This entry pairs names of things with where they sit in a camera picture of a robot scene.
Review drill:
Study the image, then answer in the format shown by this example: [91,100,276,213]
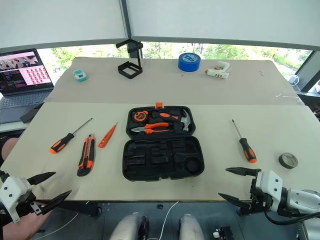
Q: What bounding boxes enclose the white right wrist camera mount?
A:
[254,170,285,213]

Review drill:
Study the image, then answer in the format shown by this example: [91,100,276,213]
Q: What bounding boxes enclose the small teal white timer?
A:
[72,69,89,83]

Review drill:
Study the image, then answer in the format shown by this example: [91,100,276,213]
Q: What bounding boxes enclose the black table support bar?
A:
[34,199,102,218]

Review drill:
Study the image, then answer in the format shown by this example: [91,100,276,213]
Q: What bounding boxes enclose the black electrical tape roll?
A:
[278,152,299,171]

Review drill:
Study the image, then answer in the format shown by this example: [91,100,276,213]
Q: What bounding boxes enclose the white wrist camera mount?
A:
[0,176,33,224]
[254,170,285,213]

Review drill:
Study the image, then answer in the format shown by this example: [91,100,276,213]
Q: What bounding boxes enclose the beige paper table cover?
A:
[0,101,320,202]
[43,56,311,108]

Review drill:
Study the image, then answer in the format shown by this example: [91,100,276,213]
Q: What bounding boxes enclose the grey open laptop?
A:
[0,48,55,111]

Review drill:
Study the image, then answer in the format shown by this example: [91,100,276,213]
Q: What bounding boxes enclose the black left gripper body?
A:
[14,186,43,219]

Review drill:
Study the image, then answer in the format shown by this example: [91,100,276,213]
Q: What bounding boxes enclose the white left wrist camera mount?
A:
[0,176,33,224]

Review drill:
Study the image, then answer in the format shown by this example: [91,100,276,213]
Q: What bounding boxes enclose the orange handled pliers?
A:
[130,122,172,136]

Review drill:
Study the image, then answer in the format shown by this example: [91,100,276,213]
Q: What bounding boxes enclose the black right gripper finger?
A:
[225,166,261,177]
[218,192,252,217]

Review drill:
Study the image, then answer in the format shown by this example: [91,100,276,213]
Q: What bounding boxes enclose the claw hammer orange black handle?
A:
[151,109,194,132]

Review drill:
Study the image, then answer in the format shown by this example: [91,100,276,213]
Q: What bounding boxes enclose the white hanging cable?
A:
[159,200,180,240]

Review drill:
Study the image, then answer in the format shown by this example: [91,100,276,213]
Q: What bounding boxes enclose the black frame stand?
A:
[115,38,144,81]

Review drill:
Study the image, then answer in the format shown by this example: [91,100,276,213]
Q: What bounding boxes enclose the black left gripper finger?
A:
[41,189,73,216]
[26,171,56,186]

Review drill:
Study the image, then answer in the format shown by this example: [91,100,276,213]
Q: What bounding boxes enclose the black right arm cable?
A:
[263,209,320,226]

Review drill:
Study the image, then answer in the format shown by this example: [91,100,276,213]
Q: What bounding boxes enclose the blue tape roll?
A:
[177,52,202,73]

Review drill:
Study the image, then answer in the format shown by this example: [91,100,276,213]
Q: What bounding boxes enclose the thin white wire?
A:
[274,93,302,100]

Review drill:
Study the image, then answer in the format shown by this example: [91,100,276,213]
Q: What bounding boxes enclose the Phillips screwdriver orange black handle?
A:
[231,119,258,164]

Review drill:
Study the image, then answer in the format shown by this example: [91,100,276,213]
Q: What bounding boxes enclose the orange black utility knife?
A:
[76,133,97,178]

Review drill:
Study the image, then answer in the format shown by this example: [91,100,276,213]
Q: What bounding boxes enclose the grey rounded robot knee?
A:
[109,212,149,240]
[178,213,205,240]

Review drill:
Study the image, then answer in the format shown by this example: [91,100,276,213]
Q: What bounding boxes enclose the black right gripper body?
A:
[249,174,273,214]

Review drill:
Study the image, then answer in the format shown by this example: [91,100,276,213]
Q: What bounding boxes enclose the orange voltage tester pen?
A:
[97,121,119,149]

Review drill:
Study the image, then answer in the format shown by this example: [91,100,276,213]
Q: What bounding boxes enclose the black plastic tool case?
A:
[121,101,206,183]

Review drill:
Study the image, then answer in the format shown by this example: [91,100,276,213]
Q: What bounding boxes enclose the black white floor device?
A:
[212,226,235,240]

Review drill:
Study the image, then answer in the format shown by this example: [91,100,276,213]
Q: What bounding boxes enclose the orange black tape measure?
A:
[132,110,149,123]

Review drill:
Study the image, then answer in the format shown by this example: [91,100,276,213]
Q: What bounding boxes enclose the white glue gun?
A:
[203,60,232,80]

